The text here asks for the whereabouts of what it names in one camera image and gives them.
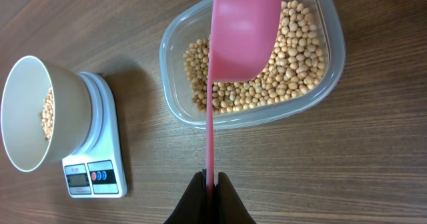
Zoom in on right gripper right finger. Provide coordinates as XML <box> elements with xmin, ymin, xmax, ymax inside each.
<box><xmin>215</xmin><ymin>172</ymin><xmax>256</xmax><ymax>224</ymax></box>

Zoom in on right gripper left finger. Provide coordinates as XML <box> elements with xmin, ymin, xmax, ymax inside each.
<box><xmin>164</xmin><ymin>169</ymin><xmax>206</xmax><ymax>224</ymax></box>

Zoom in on pink plastic measuring scoop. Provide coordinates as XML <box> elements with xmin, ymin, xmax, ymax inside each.
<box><xmin>205</xmin><ymin>0</ymin><xmax>282</xmax><ymax>197</ymax></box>

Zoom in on white digital kitchen scale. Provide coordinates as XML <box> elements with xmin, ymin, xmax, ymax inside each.
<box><xmin>62</xmin><ymin>72</ymin><xmax>127</xmax><ymax>198</ymax></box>

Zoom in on white bowl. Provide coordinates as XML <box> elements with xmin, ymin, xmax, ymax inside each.
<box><xmin>1</xmin><ymin>55</ymin><xmax>91</xmax><ymax>172</ymax></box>

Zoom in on soybeans pile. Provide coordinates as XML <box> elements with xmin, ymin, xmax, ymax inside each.
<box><xmin>182</xmin><ymin>0</ymin><xmax>326</xmax><ymax>115</ymax></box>

